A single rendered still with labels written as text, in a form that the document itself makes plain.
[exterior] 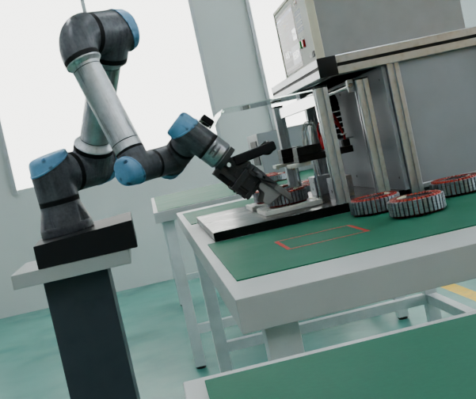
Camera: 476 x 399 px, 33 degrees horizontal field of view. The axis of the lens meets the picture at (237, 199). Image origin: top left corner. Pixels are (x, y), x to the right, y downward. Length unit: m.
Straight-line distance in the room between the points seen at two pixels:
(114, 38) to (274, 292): 1.22
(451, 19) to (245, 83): 4.84
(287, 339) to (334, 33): 1.05
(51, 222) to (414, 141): 1.02
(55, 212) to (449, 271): 1.38
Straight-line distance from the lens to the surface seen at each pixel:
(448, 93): 2.02
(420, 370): 0.67
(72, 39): 2.14
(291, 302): 1.14
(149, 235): 6.83
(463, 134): 2.03
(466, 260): 1.20
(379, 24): 2.09
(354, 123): 2.29
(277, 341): 1.18
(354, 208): 1.78
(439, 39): 2.01
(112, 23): 2.21
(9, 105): 6.91
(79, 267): 2.23
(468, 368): 0.66
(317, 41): 2.04
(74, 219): 2.32
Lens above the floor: 0.95
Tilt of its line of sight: 3 degrees down
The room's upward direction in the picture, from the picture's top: 12 degrees counter-clockwise
